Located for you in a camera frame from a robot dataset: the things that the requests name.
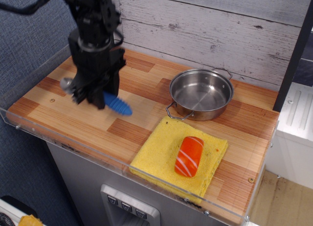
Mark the orange salmon sushi toy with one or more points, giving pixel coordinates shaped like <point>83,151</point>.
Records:
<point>189,156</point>

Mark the black right frame post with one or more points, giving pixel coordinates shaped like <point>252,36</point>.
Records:
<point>295,58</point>

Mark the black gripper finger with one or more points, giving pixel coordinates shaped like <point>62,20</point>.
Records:
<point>93,96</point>
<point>112,85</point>

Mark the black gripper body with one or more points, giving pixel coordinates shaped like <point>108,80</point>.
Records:
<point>93,65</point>

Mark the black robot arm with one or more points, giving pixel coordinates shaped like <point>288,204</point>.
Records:
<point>97,22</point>

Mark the white grooved side block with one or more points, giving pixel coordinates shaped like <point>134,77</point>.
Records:
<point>296,116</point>

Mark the stainless steel pot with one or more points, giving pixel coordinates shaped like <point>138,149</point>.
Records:
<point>200,94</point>

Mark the clear acrylic table guard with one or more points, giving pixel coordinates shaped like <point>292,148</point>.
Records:
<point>93,149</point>

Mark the grey control panel with buttons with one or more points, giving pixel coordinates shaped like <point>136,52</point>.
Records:
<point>125,210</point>

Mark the yellow black object at corner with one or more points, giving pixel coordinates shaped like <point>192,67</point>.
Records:
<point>15,213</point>

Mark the blue handled metal spoon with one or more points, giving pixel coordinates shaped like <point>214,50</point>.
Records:
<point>112,101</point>

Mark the yellow folded cloth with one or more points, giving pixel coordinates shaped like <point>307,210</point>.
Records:
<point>155,160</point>

